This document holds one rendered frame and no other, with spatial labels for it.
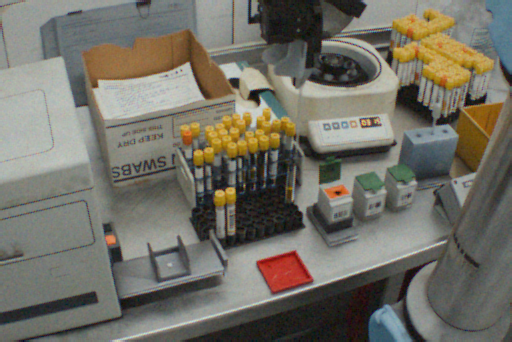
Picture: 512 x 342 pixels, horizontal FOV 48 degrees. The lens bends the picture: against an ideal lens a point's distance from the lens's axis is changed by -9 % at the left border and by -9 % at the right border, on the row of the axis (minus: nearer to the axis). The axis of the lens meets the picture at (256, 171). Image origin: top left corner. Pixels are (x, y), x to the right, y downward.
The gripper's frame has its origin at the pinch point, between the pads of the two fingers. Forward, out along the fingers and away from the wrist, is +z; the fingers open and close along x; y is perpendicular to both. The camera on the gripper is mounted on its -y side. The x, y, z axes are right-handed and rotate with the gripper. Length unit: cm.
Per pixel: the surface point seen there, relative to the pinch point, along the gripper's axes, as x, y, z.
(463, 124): -2.6, -38.9, 18.7
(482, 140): 4.1, -38.4, 17.9
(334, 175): 3.5, -5.7, 17.3
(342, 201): 7.9, -5.0, 19.1
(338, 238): 10.3, -3.7, 24.7
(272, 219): 3.3, 4.9, 23.6
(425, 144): 2.5, -25.0, 16.6
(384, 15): -50, -50, 18
